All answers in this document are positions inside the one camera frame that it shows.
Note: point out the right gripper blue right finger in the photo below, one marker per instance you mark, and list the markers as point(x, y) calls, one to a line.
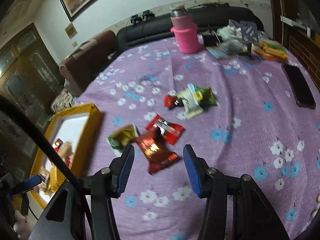
point(212, 185)

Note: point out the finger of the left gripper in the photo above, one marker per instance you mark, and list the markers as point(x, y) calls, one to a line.
point(26, 185)

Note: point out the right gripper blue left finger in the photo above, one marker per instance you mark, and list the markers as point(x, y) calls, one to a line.
point(110, 182)

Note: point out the green yellow pea snack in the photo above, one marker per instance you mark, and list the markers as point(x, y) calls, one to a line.
point(119, 139)

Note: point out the red shiny snack bag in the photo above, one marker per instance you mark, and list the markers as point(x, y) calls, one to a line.
point(153, 146)

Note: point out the red chocolate candy packet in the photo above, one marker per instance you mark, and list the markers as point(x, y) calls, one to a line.
point(169, 131)

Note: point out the beige cracker packet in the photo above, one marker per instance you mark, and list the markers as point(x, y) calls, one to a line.
point(65, 152)

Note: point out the yellow packet in box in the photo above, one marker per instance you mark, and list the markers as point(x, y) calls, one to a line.
point(56, 178)

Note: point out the yellow cardboard box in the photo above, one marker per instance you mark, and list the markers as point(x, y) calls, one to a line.
point(71, 134)

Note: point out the white green snack packet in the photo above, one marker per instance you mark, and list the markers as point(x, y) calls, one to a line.
point(191, 101)

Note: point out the purple floral tablecloth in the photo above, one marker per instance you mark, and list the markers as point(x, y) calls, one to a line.
point(257, 128)

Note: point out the red candy wrapper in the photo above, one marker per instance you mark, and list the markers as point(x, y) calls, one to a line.
point(171, 102)

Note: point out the floral blanket bed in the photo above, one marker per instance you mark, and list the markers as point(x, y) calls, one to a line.
point(64, 99)

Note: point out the wooden cabinet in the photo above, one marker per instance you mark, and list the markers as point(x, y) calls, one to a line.
point(30, 77)

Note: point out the brown armchair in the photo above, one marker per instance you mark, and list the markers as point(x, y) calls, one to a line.
point(80, 67)

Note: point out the black smartphone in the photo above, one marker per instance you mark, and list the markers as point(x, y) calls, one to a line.
point(300, 88)

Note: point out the orange snack boxes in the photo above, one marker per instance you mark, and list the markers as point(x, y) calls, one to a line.
point(270, 50)

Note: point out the white plastic bag pile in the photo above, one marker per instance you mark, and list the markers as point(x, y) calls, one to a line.
point(230, 38)

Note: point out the pink sleeved thermos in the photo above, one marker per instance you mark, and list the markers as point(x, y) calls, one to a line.
point(184, 29)

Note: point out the black phone stand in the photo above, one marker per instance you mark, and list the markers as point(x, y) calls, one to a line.
point(250, 39)

